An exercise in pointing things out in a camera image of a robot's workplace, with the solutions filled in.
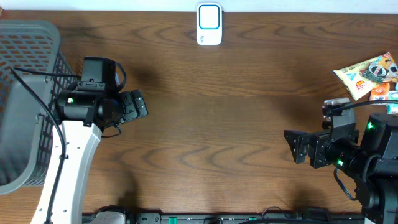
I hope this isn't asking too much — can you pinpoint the orange tissue pack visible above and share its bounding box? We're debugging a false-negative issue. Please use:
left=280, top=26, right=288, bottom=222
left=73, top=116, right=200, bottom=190
left=369, top=82, right=390, bottom=101

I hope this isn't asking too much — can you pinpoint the green tissue pack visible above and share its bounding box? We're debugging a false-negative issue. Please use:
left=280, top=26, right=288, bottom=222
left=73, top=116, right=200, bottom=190
left=386, top=90, right=398, bottom=114

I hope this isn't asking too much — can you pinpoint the dark green small box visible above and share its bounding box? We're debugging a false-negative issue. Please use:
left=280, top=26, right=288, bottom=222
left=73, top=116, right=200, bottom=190
left=361, top=63, right=389, bottom=84

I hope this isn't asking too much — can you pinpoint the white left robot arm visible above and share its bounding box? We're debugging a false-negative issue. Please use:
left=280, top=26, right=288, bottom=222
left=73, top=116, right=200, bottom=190
left=32, top=91, right=144, bottom=223

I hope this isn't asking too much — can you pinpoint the white barcode scanner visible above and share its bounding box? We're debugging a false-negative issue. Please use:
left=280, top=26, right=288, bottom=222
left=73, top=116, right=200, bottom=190
left=196, top=2, right=223, bottom=45

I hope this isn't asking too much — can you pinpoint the grey plastic basket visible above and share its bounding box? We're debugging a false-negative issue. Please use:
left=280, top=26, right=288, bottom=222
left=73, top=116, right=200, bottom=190
left=1, top=20, right=76, bottom=195

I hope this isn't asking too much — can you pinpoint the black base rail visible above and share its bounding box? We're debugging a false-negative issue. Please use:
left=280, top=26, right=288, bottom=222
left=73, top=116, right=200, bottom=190
left=82, top=211, right=366, bottom=224

